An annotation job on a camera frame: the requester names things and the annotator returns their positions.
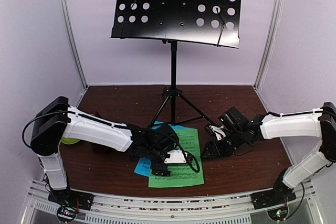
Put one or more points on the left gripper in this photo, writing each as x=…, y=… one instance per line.
x=159, y=170

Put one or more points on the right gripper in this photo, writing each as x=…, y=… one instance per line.
x=219, y=151

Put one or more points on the blue sheet music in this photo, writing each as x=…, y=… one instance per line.
x=143, y=167

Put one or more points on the green sheet music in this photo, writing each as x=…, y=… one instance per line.
x=182, y=175

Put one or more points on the black music stand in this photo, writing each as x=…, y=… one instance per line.
x=211, y=22

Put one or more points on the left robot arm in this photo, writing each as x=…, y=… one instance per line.
x=60, y=120

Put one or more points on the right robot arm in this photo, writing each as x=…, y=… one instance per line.
x=236, y=130

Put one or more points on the brown metronome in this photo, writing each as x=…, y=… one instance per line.
x=98, y=148

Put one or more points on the green saucer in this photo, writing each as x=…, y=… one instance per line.
x=69, y=141

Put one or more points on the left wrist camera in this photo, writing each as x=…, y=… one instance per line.
x=175, y=157

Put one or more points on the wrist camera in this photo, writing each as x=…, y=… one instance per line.
x=215, y=131
x=175, y=157

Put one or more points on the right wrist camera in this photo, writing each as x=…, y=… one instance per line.
x=215, y=131

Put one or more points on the front aluminium rail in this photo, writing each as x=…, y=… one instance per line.
x=230, y=208

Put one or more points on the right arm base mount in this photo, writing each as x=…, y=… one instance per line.
x=276, y=205

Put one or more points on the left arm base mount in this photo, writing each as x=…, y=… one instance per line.
x=70, y=204

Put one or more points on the right aluminium frame post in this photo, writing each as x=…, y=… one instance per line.
x=269, y=45

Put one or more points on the aluminium frame post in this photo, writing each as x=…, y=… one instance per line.
x=72, y=43
x=269, y=45

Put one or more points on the left aluminium frame post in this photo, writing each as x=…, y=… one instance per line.
x=72, y=43

